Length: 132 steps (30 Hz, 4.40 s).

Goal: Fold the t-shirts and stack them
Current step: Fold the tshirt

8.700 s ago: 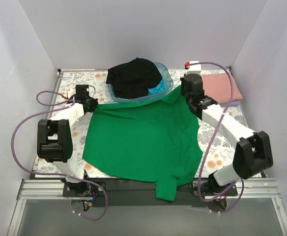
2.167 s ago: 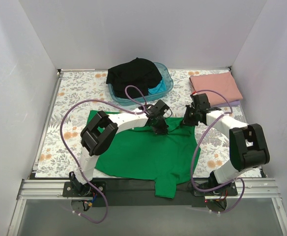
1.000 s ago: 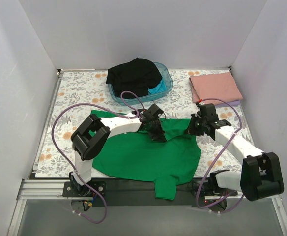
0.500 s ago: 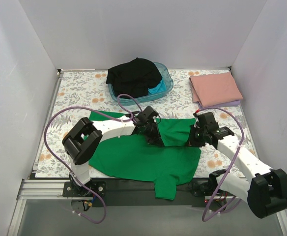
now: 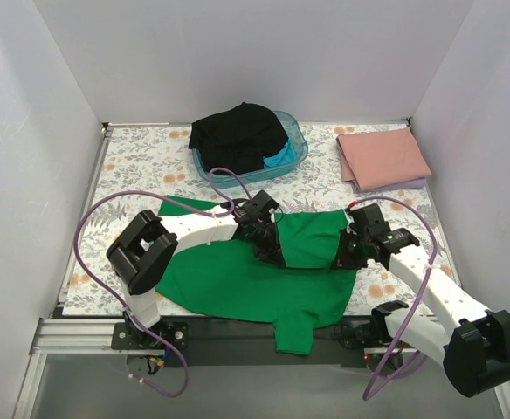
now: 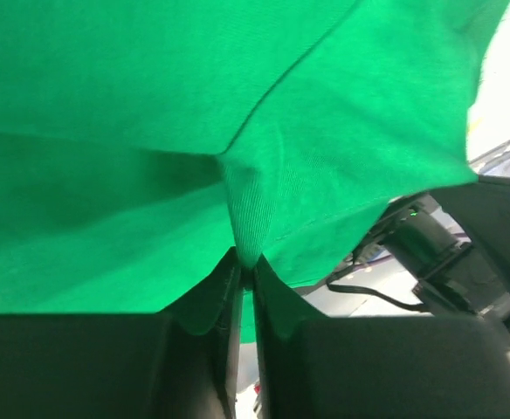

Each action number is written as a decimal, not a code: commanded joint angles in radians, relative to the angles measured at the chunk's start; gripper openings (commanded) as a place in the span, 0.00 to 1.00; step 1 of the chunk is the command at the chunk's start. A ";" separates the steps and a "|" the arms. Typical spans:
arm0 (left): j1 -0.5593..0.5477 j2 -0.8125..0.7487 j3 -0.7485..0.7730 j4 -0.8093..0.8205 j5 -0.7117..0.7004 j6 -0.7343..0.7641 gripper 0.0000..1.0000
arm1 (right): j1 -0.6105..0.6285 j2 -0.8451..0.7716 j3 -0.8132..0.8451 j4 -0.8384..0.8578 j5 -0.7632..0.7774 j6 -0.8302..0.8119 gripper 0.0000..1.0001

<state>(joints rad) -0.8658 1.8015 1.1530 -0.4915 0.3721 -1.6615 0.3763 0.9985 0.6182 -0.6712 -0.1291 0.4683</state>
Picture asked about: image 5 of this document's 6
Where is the floral table mat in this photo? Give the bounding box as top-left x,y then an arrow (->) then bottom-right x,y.
59,123 -> 459,317

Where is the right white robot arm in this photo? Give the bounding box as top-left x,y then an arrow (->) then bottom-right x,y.
336,198 -> 510,397

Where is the light blue t-shirt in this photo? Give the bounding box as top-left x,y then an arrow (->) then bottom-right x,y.
263,141 -> 296,168

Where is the green t-shirt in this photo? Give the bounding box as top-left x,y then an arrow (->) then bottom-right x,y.
155,209 -> 356,355

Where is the folded pink t-shirt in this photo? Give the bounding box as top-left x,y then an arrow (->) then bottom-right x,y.
336,127 -> 431,189

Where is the blue plastic basket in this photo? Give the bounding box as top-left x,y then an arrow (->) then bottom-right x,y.
191,111 -> 308,189

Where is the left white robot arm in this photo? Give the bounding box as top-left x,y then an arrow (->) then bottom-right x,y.
107,190 -> 286,349

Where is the aluminium frame rail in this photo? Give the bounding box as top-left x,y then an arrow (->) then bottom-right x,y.
30,318 -> 121,354

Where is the folded lavender t-shirt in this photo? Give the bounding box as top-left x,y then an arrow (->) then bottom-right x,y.
348,177 -> 427,194

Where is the black t-shirt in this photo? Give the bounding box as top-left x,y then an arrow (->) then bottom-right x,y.
189,102 -> 288,175

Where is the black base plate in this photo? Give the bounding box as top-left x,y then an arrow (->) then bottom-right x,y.
113,314 -> 409,368

